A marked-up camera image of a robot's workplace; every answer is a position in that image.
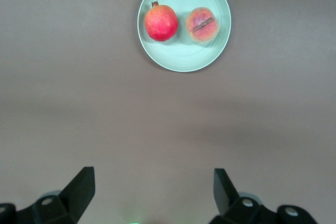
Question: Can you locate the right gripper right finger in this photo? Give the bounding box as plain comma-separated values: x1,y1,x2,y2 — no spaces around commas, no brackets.
213,168,280,224

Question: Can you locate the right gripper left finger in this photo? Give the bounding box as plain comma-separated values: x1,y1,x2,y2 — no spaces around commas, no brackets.
14,166,95,224

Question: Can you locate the orange peach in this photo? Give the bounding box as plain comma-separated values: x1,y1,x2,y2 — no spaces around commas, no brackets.
185,7,221,44

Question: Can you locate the red apple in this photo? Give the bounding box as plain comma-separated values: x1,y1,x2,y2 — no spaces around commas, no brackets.
144,1,179,42

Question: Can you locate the brown table cloth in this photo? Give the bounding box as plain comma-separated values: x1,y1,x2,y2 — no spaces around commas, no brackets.
0,0,336,224

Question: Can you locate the green round plate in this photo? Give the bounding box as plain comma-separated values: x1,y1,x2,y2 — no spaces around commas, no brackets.
136,0,232,73

